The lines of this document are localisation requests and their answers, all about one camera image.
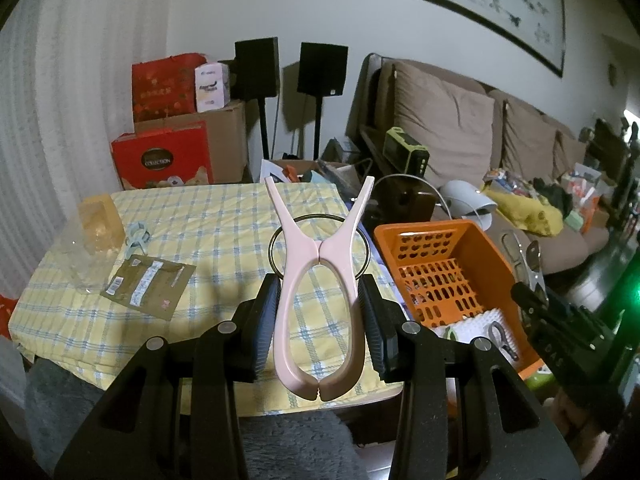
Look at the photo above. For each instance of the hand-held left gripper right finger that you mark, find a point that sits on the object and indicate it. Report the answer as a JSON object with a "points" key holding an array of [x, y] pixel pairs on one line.
{"points": [[372, 320]]}

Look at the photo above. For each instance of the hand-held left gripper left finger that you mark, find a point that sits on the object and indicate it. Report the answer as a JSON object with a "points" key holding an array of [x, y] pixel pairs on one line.
{"points": [[267, 320]]}

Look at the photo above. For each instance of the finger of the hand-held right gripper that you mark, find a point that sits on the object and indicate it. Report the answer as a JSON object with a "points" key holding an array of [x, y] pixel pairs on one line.
{"points": [[534, 307]]}

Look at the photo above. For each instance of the pink clothes clip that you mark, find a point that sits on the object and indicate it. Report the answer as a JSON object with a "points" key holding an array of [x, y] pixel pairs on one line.
{"points": [[290, 310]]}

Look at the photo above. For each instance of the large steel clip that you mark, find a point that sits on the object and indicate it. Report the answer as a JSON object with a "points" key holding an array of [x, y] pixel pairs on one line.
{"points": [[532, 260]]}

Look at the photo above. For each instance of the small steel clip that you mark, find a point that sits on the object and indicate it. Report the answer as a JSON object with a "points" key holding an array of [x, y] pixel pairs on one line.
{"points": [[500, 342]]}

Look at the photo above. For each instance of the white foam net sheets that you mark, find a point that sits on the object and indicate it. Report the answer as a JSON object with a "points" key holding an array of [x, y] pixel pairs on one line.
{"points": [[475, 325]]}

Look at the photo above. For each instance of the green clothes clip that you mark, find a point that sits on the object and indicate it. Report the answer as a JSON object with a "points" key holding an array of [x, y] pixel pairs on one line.
{"points": [[452, 334]]}

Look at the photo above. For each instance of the orange plastic basket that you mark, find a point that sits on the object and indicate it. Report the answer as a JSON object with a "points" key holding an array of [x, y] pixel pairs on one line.
{"points": [[475, 245]]}

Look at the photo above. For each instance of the gold foil packet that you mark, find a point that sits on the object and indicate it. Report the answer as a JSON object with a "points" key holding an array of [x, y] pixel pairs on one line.
{"points": [[150, 285]]}

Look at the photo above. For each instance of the light blue clothes clip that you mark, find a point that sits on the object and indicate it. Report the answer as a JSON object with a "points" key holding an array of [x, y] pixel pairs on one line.
{"points": [[136, 240]]}

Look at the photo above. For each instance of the clear container with tan lid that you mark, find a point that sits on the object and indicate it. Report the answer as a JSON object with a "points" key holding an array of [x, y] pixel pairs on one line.
{"points": [[100, 225]]}

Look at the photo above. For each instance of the brown sofa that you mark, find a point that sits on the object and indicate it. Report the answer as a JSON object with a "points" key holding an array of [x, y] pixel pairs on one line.
{"points": [[565, 255]]}

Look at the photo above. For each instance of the yellow cloth bag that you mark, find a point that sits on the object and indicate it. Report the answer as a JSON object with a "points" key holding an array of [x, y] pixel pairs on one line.
{"points": [[530, 215]]}

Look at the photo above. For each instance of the light green box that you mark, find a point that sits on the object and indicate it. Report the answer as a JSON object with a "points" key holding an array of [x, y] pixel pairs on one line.
{"points": [[575, 220]]}

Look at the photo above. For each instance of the yellow plaid tablecloth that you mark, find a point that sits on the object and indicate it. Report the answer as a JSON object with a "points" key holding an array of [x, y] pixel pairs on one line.
{"points": [[215, 230]]}

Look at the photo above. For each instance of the dark clothes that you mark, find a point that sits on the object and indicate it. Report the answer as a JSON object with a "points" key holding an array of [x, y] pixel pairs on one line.
{"points": [[555, 195]]}

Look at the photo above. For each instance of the white and orange gift bag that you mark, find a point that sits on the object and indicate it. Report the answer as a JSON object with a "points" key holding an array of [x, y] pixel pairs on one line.
{"points": [[585, 195]]}

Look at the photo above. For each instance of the white nail lamp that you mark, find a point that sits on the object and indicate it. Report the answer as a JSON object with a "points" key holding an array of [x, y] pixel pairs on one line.
{"points": [[467, 197]]}

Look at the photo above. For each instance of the pile of snack packets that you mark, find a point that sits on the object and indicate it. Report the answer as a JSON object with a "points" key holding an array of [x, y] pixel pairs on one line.
{"points": [[505, 180]]}

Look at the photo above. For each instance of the cluttered open box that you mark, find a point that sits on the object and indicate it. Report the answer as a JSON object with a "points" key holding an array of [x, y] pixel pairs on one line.
{"points": [[300, 172]]}

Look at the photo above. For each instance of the brown sofa cushion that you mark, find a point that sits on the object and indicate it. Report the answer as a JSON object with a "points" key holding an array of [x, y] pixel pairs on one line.
{"points": [[530, 140], [445, 120], [570, 152]]}

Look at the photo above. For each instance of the green and black radio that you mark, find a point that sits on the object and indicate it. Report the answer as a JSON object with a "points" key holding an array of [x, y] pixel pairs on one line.
{"points": [[407, 152]]}

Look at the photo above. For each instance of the dark wooden furniture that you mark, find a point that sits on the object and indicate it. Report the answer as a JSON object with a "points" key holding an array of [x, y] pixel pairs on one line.
{"points": [[612, 150]]}

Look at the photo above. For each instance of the brown cardboard box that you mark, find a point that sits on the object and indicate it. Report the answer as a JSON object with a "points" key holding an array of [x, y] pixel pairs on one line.
{"points": [[227, 140]]}

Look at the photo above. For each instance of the red box with oval label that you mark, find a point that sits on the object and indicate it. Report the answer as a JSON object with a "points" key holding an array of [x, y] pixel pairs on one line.
{"points": [[160, 160]]}

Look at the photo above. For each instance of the small white pink box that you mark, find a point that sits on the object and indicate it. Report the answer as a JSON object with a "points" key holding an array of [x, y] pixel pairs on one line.
{"points": [[212, 87]]}

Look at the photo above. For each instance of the black speaker on stand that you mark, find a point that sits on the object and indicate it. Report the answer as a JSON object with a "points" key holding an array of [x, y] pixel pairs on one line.
{"points": [[322, 67], [256, 67]]}

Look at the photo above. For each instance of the red patterned gift bag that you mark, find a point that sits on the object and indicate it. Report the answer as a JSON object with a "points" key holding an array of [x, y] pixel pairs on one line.
{"points": [[160, 90]]}

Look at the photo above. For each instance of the red plastic bag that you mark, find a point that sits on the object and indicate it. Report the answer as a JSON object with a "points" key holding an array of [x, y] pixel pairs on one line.
{"points": [[7, 317]]}

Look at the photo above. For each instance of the white curtain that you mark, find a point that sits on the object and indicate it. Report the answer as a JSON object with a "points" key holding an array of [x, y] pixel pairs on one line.
{"points": [[65, 85]]}

